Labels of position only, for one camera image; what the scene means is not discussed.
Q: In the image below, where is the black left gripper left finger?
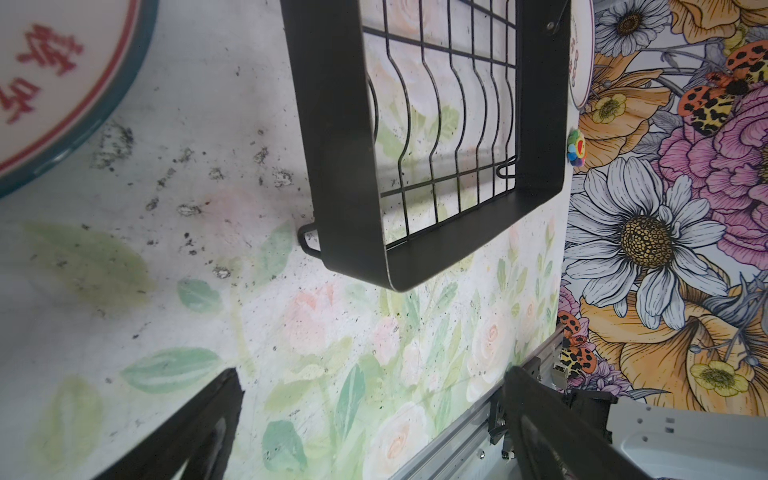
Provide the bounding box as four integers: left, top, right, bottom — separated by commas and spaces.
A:
97, 368, 244, 479

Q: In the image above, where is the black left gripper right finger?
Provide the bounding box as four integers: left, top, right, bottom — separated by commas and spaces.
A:
503, 365, 652, 480

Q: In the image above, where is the orange sunburst plate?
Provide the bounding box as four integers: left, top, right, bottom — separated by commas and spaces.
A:
1, 1, 159, 195

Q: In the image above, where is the red character white plate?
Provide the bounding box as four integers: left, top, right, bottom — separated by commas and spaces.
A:
568, 0, 596, 110

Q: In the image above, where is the rainbow sunflower plush toy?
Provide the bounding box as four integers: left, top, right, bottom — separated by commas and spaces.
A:
566, 128, 587, 168

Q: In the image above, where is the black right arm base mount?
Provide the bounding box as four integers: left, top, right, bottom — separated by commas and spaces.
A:
487, 386, 619, 480

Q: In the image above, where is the black wire dish rack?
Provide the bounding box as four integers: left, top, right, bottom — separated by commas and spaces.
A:
281, 1, 573, 292

